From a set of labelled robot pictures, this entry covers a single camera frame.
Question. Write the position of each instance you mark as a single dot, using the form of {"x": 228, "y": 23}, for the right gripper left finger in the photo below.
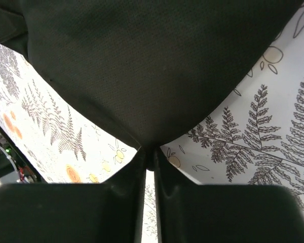
{"x": 110, "y": 211}

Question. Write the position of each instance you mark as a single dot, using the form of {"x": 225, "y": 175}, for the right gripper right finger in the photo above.
{"x": 188, "y": 212}

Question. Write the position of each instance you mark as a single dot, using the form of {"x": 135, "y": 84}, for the black t shirt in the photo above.
{"x": 144, "y": 71}

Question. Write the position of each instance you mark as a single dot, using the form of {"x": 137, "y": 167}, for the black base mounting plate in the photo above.
{"x": 19, "y": 158}

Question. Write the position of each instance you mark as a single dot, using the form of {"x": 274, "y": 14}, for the floral patterned table mat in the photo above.
{"x": 255, "y": 136}

